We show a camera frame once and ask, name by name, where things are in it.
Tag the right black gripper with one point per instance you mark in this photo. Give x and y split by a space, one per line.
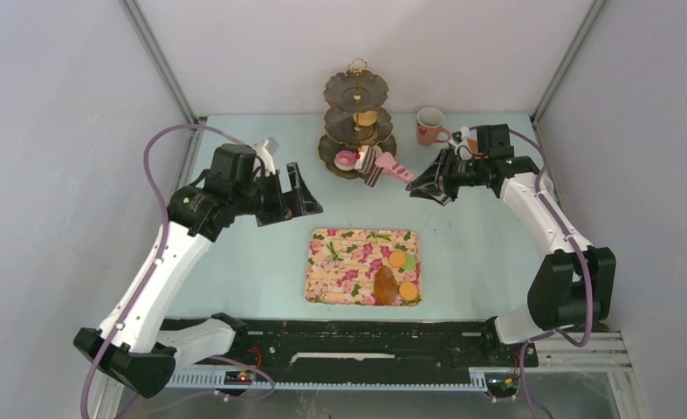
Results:
436 182

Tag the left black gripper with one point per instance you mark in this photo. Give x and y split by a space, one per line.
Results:
298 201

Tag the pink handled tongs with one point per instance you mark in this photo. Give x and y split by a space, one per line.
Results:
395 168

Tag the pink frosted donut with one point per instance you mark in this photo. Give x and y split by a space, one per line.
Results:
346 160

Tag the chocolate layered cake slice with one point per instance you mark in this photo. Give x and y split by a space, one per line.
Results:
371 172

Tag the green macaron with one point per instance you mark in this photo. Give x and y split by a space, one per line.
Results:
411 262

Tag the orange round biscuit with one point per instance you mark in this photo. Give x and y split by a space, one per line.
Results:
408 291
397 259

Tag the yellow round cookie top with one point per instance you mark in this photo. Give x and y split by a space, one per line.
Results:
366 119

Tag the brown croissant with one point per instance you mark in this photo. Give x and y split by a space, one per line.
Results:
385 290

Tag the orange round biscuit bottom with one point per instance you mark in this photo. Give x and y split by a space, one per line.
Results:
408 291

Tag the white donut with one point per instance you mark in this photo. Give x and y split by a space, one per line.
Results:
362 153

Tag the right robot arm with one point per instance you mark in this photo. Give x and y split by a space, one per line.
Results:
574 283

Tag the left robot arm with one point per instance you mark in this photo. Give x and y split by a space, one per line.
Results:
128 345

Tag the pink mug near stand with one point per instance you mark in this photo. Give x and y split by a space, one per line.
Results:
429 127

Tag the floral serving tray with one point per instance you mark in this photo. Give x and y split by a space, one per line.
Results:
341 265

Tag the three-tier dark cake stand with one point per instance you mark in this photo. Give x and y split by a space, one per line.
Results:
355 90

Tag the pink mug at right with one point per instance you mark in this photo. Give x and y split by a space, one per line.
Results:
548 184

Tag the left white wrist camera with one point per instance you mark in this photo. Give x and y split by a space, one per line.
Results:
265 151

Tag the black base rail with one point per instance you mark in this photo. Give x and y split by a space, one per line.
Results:
366 354

